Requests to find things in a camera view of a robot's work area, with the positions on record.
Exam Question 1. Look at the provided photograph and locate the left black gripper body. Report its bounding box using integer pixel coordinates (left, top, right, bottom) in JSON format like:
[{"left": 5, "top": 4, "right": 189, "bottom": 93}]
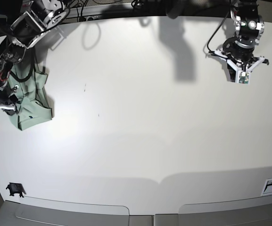
[{"left": 223, "top": 37, "right": 258, "bottom": 68}]

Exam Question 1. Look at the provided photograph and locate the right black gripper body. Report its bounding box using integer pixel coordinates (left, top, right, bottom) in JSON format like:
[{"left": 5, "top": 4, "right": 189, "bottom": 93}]
[{"left": 0, "top": 81, "right": 18, "bottom": 105}]

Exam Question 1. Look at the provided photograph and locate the light green T-shirt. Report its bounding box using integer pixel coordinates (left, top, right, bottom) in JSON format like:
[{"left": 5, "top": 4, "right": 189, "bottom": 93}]
[{"left": 8, "top": 64, "right": 52, "bottom": 131}]

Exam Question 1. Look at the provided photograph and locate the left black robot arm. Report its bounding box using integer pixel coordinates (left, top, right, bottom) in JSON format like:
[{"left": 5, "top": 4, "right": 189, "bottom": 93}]
[{"left": 208, "top": 0, "right": 264, "bottom": 67}]

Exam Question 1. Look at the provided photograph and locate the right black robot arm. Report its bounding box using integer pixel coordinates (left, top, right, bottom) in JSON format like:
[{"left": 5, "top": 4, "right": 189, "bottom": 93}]
[{"left": 0, "top": 0, "right": 70, "bottom": 115}]

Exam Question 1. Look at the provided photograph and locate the black plastic clip part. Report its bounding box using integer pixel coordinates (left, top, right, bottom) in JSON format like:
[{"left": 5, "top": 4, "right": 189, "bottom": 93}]
[{"left": 6, "top": 183, "right": 26, "bottom": 198}]

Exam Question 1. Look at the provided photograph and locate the left grey chair back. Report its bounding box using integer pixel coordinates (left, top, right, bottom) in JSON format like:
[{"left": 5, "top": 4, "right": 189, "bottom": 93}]
[{"left": 15, "top": 196, "right": 130, "bottom": 226}]

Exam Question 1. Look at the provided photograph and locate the grey chair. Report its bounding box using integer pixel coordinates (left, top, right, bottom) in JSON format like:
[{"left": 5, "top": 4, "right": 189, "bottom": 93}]
[
  {"left": 178, "top": 196, "right": 272, "bottom": 226},
  {"left": 15, "top": 196, "right": 130, "bottom": 226}
]

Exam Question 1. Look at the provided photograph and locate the white power strip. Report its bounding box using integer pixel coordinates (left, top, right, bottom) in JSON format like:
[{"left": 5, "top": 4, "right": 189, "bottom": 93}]
[{"left": 77, "top": 15, "right": 101, "bottom": 22}]

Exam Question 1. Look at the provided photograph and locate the right grey chair back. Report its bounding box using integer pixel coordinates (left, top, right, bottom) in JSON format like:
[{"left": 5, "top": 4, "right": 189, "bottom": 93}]
[{"left": 178, "top": 196, "right": 272, "bottom": 226}]

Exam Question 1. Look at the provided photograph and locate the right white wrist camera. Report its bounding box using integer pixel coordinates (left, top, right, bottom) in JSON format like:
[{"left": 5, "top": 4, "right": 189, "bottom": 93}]
[{"left": 0, "top": 90, "right": 16, "bottom": 110}]

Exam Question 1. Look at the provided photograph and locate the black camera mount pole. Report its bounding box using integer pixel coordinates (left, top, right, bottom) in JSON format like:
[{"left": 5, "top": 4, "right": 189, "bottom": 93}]
[{"left": 165, "top": 0, "right": 186, "bottom": 19}]

